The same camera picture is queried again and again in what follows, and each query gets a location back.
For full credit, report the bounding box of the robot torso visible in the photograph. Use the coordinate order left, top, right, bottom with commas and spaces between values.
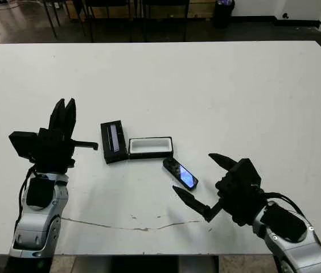
73, 255, 221, 273

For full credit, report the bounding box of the black box base white insert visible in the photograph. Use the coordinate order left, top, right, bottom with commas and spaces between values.
128, 136, 174, 159

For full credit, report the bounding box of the black phone-like camera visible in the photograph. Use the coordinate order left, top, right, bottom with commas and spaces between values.
162, 158, 200, 191

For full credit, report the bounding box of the black box lid with print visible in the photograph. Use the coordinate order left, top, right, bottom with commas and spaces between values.
100, 119, 129, 165

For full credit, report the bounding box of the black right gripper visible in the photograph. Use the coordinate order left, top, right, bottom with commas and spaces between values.
172, 153, 264, 227

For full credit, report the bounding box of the black waste bin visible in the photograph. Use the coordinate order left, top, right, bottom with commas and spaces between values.
213, 0, 236, 28

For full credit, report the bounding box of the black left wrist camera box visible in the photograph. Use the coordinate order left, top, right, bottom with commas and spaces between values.
9, 131, 40, 160

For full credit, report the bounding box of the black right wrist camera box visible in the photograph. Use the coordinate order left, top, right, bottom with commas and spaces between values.
225, 158, 261, 194

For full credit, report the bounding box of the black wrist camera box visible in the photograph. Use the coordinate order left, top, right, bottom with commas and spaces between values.
9, 131, 40, 160
225, 158, 261, 194

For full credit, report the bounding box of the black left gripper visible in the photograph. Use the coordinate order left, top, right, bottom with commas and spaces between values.
32, 98, 99, 173

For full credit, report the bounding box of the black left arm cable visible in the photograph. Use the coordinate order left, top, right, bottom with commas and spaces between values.
15, 167, 38, 228

